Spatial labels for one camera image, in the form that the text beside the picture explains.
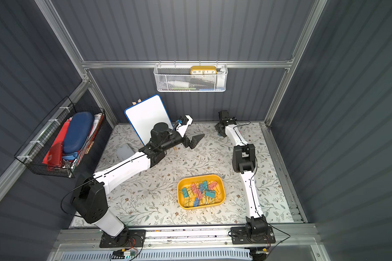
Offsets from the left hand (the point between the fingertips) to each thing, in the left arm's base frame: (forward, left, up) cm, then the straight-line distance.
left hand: (200, 129), depth 74 cm
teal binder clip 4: (-18, +8, -32) cm, 37 cm away
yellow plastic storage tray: (-12, +8, -29) cm, 32 cm away
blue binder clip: (-23, +2, -31) cm, 38 cm away
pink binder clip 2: (-15, -6, -30) cm, 34 cm away
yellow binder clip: (-23, +7, -30) cm, 39 cm away
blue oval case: (-1, +56, 0) cm, 56 cm away
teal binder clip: (-16, +9, -31) cm, 36 cm away
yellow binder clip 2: (-22, -8, -30) cm, 38 cm away
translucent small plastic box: (+11, +49, -32) cm, 60 cm away
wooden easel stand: (+17, +32, +3) cm, 36 cm away
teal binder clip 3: (-19, -5, -30) cm, 35 cm away
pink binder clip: (-17, +3, -30) cm, 34 cm away
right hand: (+28, -17, -28) cm, 43 cm away
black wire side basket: (-14, +64, +3) cm, 66 cm away
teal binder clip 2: (-13, -2, -31) cm, 33 cm away
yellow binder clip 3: (-22, -2, -30) cm, 37 cm away
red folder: (-14, +60, -1) cm, 61 cm away
